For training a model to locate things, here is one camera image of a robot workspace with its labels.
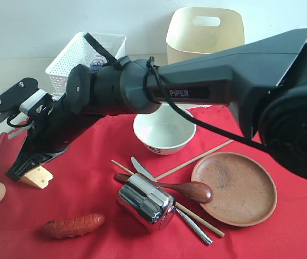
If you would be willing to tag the red table cloth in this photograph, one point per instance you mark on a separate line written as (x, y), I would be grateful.
(83, 184)

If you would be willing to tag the brown wooden plate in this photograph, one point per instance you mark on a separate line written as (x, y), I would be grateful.
(244, 193)

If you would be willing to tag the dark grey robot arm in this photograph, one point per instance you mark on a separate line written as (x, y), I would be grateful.
(264, 85)

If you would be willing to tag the lower wooden chopstick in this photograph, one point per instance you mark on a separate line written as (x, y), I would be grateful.
(183, 208)

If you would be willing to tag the brown wooden spoon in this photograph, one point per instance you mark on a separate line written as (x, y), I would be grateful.
(196, 191)

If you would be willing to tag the wooden chopstick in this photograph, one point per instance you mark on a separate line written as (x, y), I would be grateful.
(171, 171)
(183, 208)

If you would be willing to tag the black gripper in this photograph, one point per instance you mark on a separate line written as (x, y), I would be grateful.
(51, 137)

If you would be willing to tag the blue white milk carton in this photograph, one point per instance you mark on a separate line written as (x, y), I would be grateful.
(97, 62)

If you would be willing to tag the cream plastic bin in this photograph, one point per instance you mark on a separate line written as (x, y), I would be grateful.
(199, 31)

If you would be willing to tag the upper wooden chopstick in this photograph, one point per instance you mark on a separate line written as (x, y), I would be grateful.
(171, 171)

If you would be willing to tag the steel table knife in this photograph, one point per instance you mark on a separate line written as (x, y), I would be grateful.
(201, 234)

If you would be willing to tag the shiny steel cup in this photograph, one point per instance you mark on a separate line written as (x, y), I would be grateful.
(149, 203)

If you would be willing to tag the white ceramic bowl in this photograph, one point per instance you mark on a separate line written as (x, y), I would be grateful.
(164, 131)

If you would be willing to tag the white perforated plastic basket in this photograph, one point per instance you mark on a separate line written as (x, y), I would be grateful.
(79, 51)

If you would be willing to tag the red sausage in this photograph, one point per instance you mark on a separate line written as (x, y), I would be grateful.
(73, 227)

